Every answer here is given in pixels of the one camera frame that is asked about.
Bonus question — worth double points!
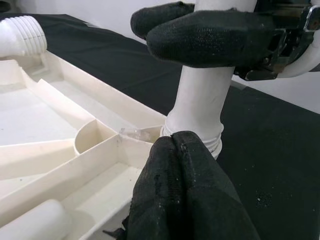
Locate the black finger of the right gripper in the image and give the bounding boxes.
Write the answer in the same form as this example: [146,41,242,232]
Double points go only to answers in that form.
[130,1,196,38]
[146,10,277,68]

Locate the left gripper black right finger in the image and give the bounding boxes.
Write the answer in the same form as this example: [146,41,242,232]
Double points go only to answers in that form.
[172,131,262,240]

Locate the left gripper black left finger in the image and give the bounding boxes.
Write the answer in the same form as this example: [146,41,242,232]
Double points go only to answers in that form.
[124,136,193,240]

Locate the white plastic table leg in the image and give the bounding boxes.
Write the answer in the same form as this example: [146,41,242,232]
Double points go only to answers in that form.
[159,0,257,161]
[0,198,74,240]
[0,14,49,59]

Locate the black tablecloth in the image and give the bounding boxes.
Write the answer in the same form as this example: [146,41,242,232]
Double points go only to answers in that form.
[0,12,320,240]

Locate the clear tape scrap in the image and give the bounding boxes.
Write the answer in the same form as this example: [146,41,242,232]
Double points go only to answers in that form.
[119,127,151,141]

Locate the cream plastic table top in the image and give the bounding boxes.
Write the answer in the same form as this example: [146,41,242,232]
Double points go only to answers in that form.
[0,51,171,240]

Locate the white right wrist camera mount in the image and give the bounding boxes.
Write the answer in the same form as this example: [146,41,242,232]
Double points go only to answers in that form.
[281,14,320,79]

